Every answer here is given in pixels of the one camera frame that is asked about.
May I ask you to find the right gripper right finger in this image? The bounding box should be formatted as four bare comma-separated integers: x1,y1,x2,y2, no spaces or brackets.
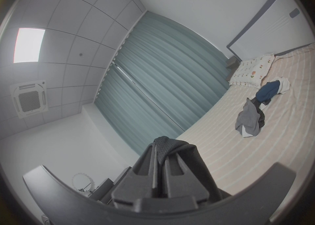
163,154,210,201

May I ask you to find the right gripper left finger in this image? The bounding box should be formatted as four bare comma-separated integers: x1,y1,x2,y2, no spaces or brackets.
111,144,158,202

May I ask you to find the black T-shirt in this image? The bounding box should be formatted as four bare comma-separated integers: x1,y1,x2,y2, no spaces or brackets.
153,136,233,202

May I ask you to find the bed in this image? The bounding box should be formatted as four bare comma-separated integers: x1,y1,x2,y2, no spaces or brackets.
176,0,315,211

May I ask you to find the blue-green curtain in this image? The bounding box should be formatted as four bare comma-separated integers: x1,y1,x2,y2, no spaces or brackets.
114,11,230,131
95,65,195,157

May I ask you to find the white garment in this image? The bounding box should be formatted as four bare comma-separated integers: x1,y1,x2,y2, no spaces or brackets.
275,77,291,94
241,125,255,138

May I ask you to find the grey garment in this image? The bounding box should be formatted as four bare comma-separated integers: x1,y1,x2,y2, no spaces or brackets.
235,98,262,136

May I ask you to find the black garment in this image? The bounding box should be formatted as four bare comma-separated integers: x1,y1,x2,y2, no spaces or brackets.
251,97,266,128

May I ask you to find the dark blue garment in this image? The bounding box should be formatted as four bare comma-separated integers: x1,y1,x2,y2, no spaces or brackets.
256,80,281,105

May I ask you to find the grey bedside table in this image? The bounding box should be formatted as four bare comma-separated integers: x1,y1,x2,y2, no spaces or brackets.
225,56,240,82

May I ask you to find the white printed pillow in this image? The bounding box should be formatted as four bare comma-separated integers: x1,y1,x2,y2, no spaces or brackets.
229,54,275,88

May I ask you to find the white ceiling air conditioner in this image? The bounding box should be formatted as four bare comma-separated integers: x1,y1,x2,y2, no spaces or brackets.
10,80,50,118

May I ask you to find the square ceiling light panel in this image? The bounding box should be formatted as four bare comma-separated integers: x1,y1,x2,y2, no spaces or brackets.
13,28,46,63

